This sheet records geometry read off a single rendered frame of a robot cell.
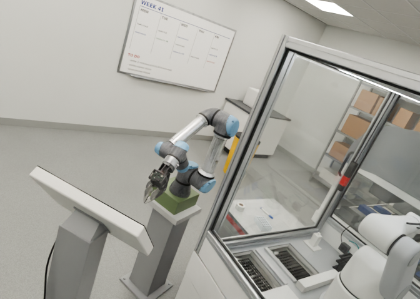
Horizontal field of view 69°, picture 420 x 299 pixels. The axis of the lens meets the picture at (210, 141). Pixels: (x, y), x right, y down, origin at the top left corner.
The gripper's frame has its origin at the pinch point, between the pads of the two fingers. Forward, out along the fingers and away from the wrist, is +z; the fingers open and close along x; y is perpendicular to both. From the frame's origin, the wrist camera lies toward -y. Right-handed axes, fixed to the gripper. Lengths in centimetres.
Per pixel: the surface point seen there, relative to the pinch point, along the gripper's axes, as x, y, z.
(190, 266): 30.8, -21.7, 11.8
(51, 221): -103, -125, 20
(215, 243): 37.6, -1.1, 1.5
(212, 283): 43.6, -10.1, 15.1
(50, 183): -27.7, 25.9, 18.5
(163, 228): -3, -70, -8
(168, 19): -171, -133, -278
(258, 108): 32, 44, -42
